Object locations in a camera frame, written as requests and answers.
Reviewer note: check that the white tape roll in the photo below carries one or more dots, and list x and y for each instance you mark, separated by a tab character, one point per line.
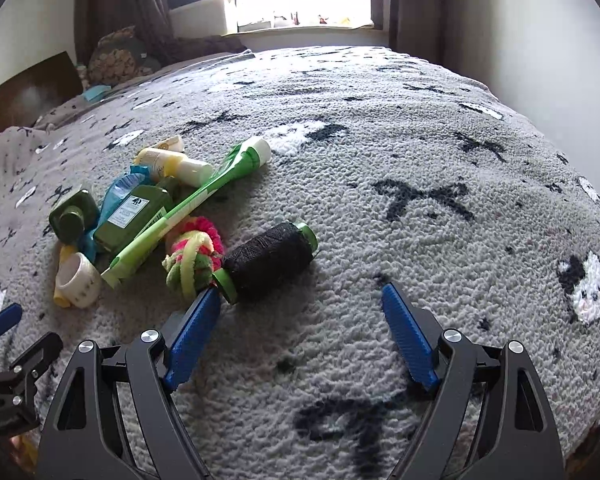
87	287

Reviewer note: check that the pink yellow green scrunchie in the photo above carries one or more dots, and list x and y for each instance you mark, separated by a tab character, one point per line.
192	255

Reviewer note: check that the dark cloth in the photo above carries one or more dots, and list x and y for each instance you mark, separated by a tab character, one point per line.
204	46

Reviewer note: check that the blue plastic packet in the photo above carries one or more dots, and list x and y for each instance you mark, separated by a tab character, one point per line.
117	190

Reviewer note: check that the small dark green bottle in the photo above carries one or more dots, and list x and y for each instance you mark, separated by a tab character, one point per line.
72	215

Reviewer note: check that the dark green cushion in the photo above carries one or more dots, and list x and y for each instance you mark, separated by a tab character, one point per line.
142	55

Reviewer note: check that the brown wooden headboard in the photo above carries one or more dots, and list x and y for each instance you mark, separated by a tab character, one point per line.
24	95

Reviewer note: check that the white storage box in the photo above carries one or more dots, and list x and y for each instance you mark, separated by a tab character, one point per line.
202	17

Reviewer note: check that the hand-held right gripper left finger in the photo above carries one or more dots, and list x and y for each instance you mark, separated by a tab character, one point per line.
192	340

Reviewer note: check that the long green tube white cap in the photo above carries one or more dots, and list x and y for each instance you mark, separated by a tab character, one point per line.
189	200

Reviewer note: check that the rectangular green bottle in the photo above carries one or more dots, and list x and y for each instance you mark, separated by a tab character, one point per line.
129	215

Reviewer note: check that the yellow tube white cap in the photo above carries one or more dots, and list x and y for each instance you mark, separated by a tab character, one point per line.
164	162

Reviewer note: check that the brown patterned cushion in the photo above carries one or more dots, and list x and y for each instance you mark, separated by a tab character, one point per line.
112	60

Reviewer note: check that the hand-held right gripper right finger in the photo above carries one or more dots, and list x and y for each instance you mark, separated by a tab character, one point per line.
410	340

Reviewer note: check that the grey printed blanket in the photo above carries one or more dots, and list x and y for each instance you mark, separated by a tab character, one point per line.
380	135

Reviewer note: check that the black thread spool green ends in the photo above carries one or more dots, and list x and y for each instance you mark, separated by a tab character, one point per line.
270	260

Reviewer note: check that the grey printed pillow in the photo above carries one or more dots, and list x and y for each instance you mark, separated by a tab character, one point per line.
64	110
9	155

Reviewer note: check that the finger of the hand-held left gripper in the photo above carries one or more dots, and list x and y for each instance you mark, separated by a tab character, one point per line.
37	355
2	320

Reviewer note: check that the brown curtain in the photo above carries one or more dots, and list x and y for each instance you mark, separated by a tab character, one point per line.
415	0
124	0

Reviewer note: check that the small light blue cloth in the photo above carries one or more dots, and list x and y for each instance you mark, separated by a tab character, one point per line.
95	93

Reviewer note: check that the small cream tube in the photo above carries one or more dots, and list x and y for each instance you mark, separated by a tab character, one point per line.
172	144

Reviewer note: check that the small yellow bottle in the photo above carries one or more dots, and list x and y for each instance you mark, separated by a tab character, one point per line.
60	295

